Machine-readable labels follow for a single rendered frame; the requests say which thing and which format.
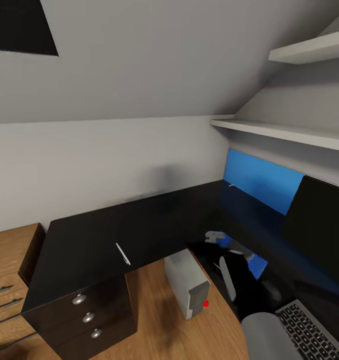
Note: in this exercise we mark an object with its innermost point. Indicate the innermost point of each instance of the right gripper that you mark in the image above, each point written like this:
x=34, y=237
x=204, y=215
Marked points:
x=201, y=248

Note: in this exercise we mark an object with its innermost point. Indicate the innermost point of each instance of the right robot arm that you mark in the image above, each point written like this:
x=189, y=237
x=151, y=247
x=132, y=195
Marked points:
x=264, y=335

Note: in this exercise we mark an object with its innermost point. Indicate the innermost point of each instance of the monitor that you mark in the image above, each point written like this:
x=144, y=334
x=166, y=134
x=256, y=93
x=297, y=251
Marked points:
x=311, y=225

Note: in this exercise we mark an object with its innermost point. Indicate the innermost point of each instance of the bookcase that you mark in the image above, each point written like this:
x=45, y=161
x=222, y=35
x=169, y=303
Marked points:
x=317, y=49

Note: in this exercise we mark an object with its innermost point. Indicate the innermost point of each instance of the folder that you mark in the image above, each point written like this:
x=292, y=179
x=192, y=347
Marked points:
x=256, y=264

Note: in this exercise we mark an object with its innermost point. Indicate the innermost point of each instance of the keyboard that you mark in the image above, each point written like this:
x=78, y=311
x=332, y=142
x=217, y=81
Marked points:
x=311, y=340

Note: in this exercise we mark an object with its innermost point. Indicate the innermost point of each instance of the notebook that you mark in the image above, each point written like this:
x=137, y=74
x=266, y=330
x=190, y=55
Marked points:
x=234, y=245

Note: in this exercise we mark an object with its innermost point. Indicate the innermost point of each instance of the mouse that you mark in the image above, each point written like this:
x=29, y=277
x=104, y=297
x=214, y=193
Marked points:
x=272, y=290

